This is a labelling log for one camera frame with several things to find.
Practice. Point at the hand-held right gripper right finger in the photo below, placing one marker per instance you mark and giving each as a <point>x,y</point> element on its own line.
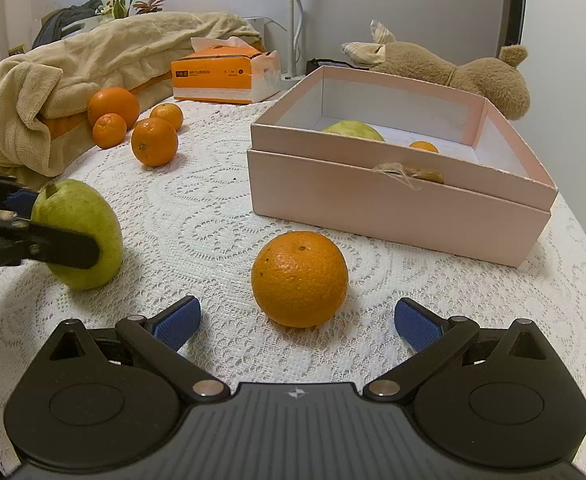
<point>415,325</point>

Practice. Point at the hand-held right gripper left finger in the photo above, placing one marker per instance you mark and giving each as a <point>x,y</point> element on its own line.
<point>178,320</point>

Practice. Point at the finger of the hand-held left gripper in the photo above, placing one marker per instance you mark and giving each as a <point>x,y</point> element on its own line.
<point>22,200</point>
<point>68,250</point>

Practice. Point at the green guava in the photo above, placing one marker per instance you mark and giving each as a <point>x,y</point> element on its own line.
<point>88,210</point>
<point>353,131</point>

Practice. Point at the small orange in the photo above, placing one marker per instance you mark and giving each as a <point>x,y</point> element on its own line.
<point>109,130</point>
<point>423,147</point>
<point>167,116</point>

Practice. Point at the large orange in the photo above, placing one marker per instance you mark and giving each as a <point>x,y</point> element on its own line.
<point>113,106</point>

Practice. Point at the pink cardboard box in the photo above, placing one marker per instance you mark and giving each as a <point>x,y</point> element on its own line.
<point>323,145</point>

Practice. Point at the white lace tablecloth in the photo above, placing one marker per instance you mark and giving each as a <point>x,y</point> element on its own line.
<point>198,210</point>

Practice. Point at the pink box lid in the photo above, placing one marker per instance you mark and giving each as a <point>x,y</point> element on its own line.
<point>373,215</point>

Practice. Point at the frayed twine tie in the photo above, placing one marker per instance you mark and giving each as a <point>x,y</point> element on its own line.
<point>413,172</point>

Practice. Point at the beige fleece blanket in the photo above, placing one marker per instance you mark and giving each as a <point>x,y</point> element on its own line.
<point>98,50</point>

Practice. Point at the dark backpack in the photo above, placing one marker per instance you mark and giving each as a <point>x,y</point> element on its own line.
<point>60,22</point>

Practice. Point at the orange tissue box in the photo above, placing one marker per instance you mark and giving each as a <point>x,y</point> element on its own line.
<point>208,77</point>

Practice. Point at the red-leaved potted plant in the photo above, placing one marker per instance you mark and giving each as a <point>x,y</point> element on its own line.
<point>148,6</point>

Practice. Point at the brown plush toy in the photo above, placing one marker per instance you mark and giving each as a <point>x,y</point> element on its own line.
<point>478,77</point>

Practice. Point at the black flat object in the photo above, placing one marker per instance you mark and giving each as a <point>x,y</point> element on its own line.
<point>328,64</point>

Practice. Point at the white appliance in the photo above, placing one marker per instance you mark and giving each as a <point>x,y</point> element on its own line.
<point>260,35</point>

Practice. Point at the black vertical frame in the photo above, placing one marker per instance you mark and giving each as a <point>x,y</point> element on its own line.
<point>515,0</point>

